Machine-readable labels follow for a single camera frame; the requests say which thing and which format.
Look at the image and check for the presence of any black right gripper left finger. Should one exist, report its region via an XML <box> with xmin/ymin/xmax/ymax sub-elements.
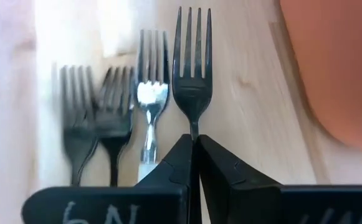
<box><xmin>21</xmin><ymin>133</ymin><xmax>202</xmax><ymax>224</ymax></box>

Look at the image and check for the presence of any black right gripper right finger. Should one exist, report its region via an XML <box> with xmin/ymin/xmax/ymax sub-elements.
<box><xmin>198</xmin><ymin>133</ymin><xmax>362</xmax><ymax>224</ymax></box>

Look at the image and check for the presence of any silver fork white handle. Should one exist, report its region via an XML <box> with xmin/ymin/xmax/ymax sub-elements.
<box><xmin>135</xmin><ymin>29</ymin><xmax>171</xmax><ymax>183</ymax></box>

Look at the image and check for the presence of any black metal fork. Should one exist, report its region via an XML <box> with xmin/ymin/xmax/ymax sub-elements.
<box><xmin>93</xmin><ymin>65</ymin><xmax>136</xmax><ymax>187</ymax></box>
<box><xmin>59</xmin><ymin>64</ymin><xmax>100</xmax><ymax>187</ymax></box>
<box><xmin>171</xmin><ymin>6</ymin><xmax>214</xmax><ymax>141</ymax></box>

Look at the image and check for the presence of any orange plastic bin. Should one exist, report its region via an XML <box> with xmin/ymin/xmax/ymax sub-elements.
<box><xmin>279</xmin><ymin>0</ymin><xmax>362</xmax><ymax>154</ymax></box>

